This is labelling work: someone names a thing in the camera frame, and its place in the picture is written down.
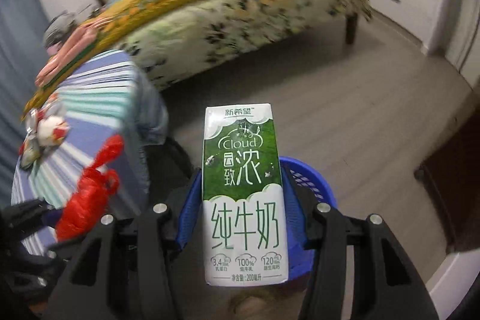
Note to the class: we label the crumpled grey wrapper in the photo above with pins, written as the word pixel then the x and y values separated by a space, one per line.
pixel 32 157

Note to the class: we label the pink cloth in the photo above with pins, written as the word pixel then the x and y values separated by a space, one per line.
pixel 71 50

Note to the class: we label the green white milk carton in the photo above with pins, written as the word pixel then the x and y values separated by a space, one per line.
pixel 243 192

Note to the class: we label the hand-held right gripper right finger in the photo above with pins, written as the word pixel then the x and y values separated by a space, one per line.
pixel 294 207

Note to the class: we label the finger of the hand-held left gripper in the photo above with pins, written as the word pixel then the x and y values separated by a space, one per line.
pixel 26 213

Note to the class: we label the bed with floral sheet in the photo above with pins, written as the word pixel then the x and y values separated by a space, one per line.
pixel 243 20

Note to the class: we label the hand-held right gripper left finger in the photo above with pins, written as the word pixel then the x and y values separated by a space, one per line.
pixel 191 207

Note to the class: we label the blue plastic basket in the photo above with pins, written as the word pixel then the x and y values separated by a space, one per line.
pixel 318 181

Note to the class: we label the red plastic bag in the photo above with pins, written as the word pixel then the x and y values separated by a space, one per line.
pixel 82 203

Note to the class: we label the grey blue curtain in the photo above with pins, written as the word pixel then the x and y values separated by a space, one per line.
pixel 18 61

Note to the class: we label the dark bed leg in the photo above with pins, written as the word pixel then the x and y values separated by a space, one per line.
pixel 351 29

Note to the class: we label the crumpled white red wrapper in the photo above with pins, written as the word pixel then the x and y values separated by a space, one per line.
pixel 52 128

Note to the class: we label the crumpled silver wrapper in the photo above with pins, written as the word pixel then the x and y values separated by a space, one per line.
pixel 32 119

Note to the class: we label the dark brown wooden cabinet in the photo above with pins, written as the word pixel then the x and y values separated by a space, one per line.
pixel 450 192

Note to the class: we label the grey object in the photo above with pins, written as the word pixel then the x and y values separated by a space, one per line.
pixel 60 29

